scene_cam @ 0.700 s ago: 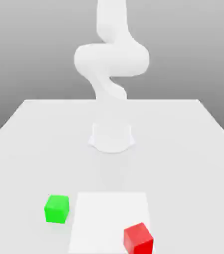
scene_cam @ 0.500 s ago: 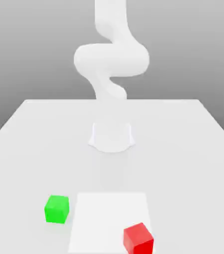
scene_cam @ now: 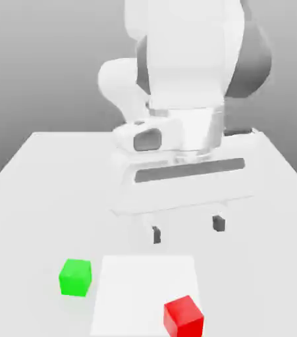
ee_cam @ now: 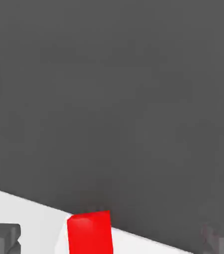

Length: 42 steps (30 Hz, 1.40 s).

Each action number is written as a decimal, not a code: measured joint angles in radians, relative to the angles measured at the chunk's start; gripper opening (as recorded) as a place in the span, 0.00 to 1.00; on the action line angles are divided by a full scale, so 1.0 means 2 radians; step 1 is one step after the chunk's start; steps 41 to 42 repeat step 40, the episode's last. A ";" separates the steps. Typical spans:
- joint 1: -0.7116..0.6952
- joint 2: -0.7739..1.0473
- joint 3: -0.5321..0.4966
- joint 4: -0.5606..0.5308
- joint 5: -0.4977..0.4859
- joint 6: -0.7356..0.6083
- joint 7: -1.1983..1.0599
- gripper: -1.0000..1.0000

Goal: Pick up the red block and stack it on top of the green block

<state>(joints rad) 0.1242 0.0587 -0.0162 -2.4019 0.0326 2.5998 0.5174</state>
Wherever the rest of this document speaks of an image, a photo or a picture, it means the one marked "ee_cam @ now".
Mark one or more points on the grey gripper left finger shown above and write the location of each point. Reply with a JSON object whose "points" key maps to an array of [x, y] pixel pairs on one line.
{"points": [[0, 239]]}

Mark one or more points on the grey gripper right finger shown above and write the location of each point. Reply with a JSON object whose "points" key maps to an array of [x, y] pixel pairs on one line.
{"points": [[221, 241]]}

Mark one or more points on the small red cube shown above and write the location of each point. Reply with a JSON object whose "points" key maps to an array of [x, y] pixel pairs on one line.
{"points": [[89, 234]]}

